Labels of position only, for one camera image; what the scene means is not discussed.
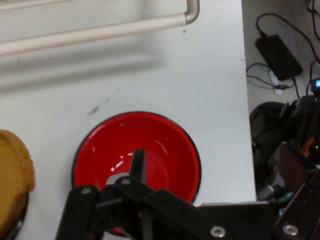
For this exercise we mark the white usb dongle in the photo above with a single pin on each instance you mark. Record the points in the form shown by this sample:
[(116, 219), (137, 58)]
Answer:
[(274, 80)]

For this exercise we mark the red bowl with black rim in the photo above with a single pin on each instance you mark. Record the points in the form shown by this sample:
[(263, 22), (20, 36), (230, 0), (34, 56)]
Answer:
[(165, 150)]

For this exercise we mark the tan bread slice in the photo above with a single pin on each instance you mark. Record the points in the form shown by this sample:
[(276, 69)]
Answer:
[(12, 175)]

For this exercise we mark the black power adapter brick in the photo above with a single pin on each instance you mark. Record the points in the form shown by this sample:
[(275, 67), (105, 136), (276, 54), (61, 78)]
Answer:
[(278, 57)]

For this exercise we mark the dark rimmed plate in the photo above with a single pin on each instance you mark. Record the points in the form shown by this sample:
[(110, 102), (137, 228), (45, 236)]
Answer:
[(22, 221)]

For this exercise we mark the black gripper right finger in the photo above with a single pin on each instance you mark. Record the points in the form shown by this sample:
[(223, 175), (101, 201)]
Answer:
[(300, 215)]

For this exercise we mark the black device with blue display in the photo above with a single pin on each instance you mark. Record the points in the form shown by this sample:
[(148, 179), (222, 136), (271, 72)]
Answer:
[(316, 86)]

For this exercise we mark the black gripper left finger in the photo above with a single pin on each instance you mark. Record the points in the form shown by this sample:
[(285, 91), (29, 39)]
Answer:
[(155, 207)]

